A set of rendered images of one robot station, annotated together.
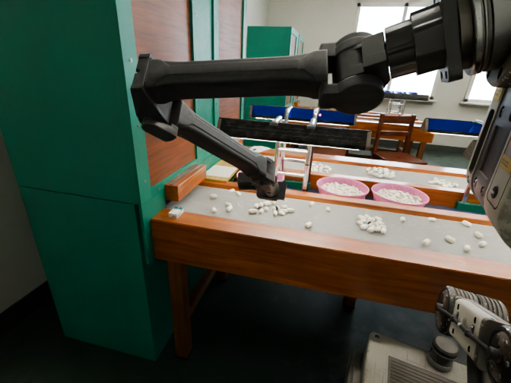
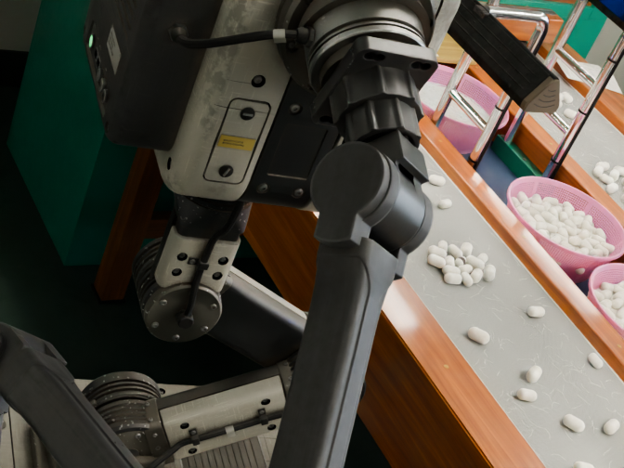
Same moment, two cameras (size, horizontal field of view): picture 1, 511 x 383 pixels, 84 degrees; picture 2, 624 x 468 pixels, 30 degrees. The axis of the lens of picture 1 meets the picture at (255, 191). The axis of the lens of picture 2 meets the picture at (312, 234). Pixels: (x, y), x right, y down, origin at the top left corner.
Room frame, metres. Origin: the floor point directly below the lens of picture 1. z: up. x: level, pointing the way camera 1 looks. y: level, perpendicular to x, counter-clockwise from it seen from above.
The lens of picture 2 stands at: (-0.61, -1.34, 1.85)
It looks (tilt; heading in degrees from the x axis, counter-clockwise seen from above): 33 degrees down; 36
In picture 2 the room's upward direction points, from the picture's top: 24 degrees clockwise
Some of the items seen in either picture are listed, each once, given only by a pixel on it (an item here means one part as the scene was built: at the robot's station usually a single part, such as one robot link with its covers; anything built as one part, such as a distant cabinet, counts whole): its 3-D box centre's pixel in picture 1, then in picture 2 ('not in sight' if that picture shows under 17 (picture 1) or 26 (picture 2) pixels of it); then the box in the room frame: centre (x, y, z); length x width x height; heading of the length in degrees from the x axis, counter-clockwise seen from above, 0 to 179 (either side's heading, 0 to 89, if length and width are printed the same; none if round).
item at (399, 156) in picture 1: (398, 156); not in sight; (3.18, -1.61, 0.45); 0.44 x 0.44 x 0.91; 6
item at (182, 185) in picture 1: (187, 180); not in sight; (1.20, 0.31, 0.83); 0.30 x 0.06 x 0.07; 168
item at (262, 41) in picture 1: (335, 103); not in sight; (4.35, -1.12, 0.89); 2.38 x 1.36 x 1.79; 76
